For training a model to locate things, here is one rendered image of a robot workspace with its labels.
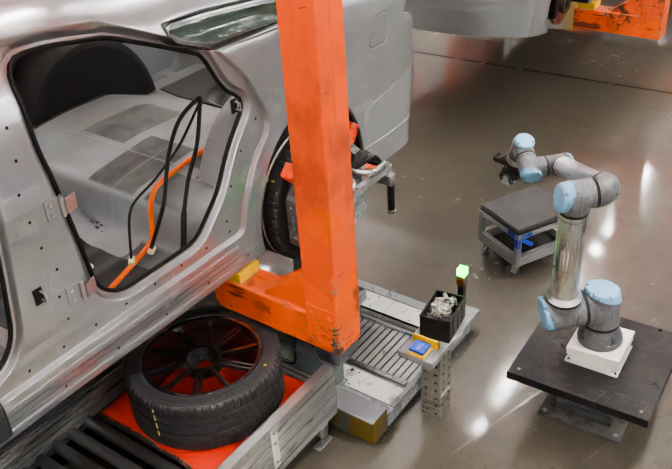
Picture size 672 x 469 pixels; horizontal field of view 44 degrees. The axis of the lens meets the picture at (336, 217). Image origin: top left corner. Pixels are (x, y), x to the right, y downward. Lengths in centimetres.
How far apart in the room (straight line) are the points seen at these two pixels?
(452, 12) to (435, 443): 319
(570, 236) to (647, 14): 371
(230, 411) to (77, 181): 136
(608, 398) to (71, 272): 217
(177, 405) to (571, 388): 162
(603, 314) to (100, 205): 227
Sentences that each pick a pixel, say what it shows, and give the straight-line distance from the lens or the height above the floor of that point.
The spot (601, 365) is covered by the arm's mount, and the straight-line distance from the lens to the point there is 372.
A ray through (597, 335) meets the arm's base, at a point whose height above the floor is 46.
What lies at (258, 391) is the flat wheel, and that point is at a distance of 337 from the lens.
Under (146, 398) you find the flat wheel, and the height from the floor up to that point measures 50.
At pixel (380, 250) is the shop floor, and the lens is 495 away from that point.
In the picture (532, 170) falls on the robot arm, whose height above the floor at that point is 101.
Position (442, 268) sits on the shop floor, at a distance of 479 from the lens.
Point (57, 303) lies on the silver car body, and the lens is 294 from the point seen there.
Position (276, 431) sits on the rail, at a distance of 337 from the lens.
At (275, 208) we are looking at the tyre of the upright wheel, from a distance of 361.
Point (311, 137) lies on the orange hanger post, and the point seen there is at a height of 150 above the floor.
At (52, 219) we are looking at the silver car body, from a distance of 282.
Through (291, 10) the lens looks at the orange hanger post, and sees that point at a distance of 275.
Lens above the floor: 276
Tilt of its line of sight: 31 degrees down
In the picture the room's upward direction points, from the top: 4 degrees counter-clockwise
